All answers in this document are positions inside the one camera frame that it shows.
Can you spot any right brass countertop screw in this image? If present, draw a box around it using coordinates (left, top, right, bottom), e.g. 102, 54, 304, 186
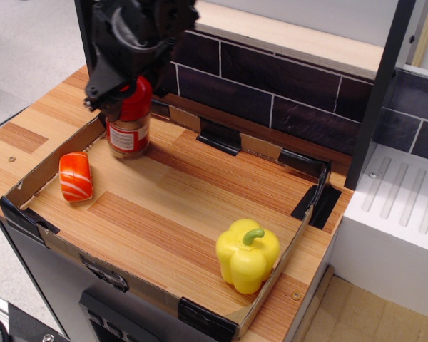
292, 291, 301, 301

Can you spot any white dish drainer sink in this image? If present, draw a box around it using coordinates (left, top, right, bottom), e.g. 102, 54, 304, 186
330, 145, 428, 316

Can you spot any black left shelf post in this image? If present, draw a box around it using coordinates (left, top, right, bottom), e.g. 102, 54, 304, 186
74, 0, 96, 74

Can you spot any red-capped spice bottle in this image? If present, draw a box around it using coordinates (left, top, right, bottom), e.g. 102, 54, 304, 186
106, 76, 153, 159

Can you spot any yellow bell pepper toy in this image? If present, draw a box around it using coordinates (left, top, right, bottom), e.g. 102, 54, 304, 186
215, 219, 280, 294

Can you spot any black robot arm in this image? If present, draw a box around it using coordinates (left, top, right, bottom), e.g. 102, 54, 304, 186
75, 1, 199, 122

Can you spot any salmon sushi toy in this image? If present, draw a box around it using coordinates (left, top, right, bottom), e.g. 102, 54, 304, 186
58, 152, 93, 202

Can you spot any black vertical post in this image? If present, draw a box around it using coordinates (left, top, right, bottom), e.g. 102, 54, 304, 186
345, 1, 416, 190

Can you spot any light wooden shelf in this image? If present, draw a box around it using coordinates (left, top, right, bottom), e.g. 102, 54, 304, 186
195, 1, 384, 80

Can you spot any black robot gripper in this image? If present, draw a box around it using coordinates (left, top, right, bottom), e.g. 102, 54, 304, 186
84, 33, 173, 122

